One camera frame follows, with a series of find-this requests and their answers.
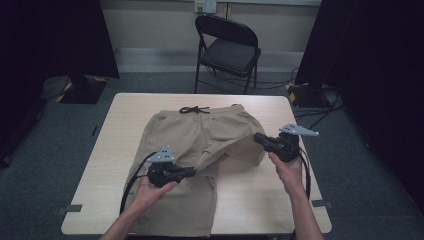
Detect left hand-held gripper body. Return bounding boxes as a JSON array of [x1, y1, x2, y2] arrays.
[[146, 144, 177, 189]]

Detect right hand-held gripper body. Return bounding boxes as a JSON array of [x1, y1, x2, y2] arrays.
[[277, 122, 320, 164]]

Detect beige drawstring shorts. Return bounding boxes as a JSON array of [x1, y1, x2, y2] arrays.
[[124, 103, 267, 238]]

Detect person's right hand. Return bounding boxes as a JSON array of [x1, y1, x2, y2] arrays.
[[267, 150, 307, 198]]

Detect person's left hand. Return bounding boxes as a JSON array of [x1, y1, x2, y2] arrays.
[[132, 174, 179, 215]]

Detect black stand base striped edge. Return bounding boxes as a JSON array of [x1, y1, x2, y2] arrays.
[[55, 75, 110, 105], [284, 81, 332, 109]]

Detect grey tape strip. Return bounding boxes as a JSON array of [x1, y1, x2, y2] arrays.
[[311, 199, 335, 211], [55, 203, 84, 216]]

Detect black folding chair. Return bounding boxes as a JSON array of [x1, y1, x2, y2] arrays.
[[193, 14, 262, 96]]

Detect black curtain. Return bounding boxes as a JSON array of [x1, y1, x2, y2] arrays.
[[294, 0, 424, 214], [0, 0, 121, 168]]

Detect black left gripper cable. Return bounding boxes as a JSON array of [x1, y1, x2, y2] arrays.
[[119, 151, 158, 215]]

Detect black floor cables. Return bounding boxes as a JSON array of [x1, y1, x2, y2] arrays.
[[203, 66, 345, 131]]

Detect white wall outlet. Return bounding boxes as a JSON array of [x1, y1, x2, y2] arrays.
[[194, 0, 218, 15]]

